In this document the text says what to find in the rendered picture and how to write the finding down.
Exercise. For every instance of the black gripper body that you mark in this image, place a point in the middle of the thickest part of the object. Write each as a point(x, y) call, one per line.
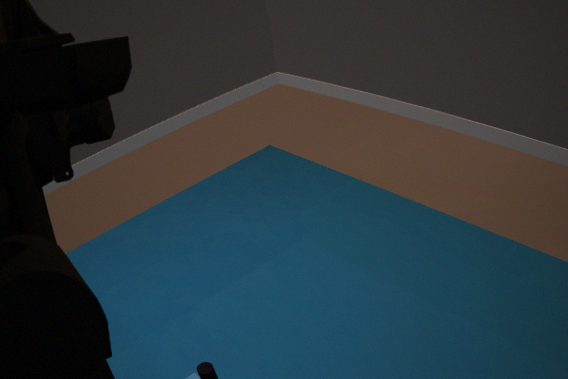
point(42, 80)

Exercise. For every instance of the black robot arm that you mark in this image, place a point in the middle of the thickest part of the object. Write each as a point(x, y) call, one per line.
point(51, 324)

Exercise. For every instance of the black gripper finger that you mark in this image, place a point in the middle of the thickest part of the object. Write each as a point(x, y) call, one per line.
point(21, 28)

